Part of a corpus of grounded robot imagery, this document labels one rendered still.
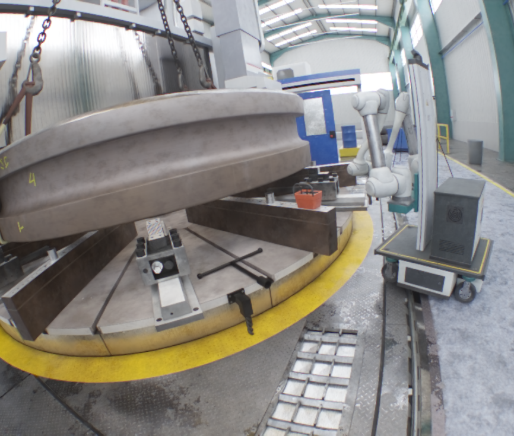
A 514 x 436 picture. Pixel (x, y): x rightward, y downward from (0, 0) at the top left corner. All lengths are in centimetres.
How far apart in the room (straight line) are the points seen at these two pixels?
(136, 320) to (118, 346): 32
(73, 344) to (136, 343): 55
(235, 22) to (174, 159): 521
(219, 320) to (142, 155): 141
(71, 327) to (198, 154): 171
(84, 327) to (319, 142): 680
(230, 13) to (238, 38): 72
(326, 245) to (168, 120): 158
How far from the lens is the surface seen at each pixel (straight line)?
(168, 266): 201
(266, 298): 220
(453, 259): 219
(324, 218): 216
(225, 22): 722
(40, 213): 263
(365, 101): 199
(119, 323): 203
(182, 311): 176
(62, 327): 230
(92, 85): 516
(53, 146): 242
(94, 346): 229
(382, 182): 195
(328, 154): 756
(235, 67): 683
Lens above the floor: 134
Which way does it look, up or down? 17 degrees down
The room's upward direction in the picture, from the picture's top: 9 degrees counter-clockwise
